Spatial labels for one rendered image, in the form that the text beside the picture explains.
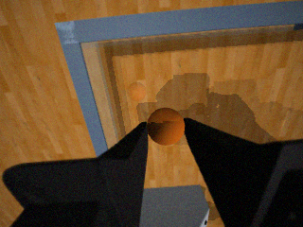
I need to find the blue-grey l-shaped wall top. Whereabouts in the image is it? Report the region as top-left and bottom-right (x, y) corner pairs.
(54, 0), (303, 157)

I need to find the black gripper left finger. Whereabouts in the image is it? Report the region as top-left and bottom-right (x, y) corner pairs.
(2, 122), (149, 227)

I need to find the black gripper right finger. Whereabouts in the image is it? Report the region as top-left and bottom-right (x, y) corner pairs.
(184, 118), (303, 227)

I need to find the clear l-shaped low wall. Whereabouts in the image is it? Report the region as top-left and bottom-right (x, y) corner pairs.
(80, 24), (303, 149)

